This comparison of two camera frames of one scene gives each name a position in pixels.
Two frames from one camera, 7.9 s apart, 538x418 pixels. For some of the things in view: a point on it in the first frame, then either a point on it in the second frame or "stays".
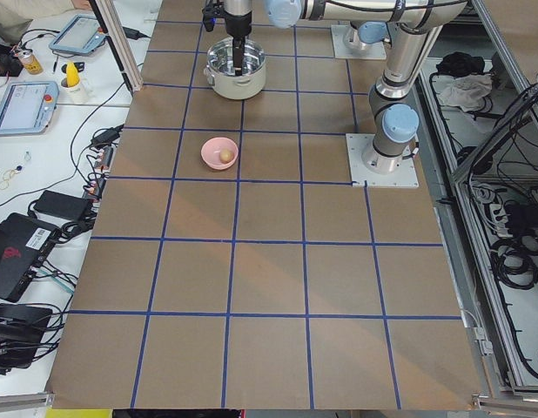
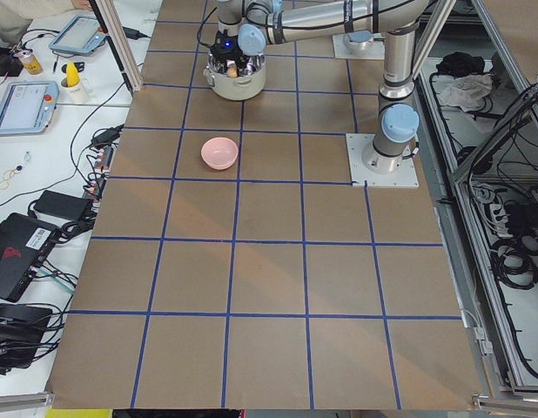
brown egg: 226,155 → 232,70
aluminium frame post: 119,43 stays
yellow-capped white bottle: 70,82 stays
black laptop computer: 18,246 stays
